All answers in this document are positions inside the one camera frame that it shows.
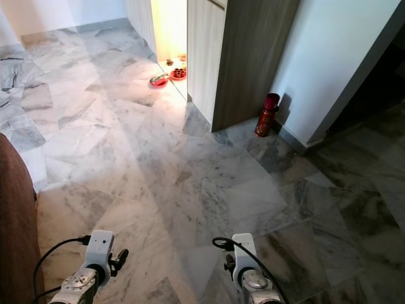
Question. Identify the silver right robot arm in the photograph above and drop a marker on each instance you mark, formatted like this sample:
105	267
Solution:
259	288

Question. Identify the brown grey fabric sofa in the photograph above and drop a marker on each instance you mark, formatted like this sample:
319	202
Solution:
16	221

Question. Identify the small brown cup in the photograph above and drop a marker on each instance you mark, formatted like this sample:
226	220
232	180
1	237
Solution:
169	62

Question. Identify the red cylindrical canister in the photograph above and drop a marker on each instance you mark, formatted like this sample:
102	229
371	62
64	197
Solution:
267	117

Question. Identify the red bowl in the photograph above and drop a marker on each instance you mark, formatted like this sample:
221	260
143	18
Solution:
178	73

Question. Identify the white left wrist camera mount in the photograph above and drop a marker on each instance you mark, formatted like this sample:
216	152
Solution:
100	247

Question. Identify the wood grain cabinet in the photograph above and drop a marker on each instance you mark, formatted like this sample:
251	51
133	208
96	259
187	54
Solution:
247	63

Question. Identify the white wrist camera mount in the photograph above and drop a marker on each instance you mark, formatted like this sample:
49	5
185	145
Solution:
100	247
243	250

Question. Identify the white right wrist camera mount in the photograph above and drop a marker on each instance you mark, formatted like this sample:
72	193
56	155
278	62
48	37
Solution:
243	250

